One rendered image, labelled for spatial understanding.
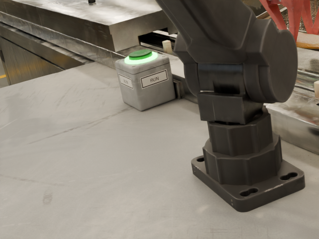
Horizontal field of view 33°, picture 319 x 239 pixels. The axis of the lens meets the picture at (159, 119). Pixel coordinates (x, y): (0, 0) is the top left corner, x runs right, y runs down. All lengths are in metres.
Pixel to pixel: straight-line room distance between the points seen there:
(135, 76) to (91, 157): 0.17
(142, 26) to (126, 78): 0.27
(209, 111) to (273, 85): 0.08
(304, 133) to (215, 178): 0.13
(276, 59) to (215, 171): 0.14
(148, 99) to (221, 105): 0.32
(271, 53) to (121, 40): 0.61
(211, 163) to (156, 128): 0.22
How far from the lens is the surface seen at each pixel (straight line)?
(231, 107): 0.56
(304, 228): 0.54
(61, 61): 1.48
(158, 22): 1.14
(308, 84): 0.81
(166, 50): 1.08
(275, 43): 0.55
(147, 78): 0.86
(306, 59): 1.01
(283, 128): 0.69
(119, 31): 1.11
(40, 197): 0.69
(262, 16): 1.02
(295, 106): 0.70
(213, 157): 0.59
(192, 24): 0.49
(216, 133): 0.58
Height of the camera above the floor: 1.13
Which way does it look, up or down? 22 degrees down
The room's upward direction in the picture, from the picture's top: 11 degrees counter-clockwise
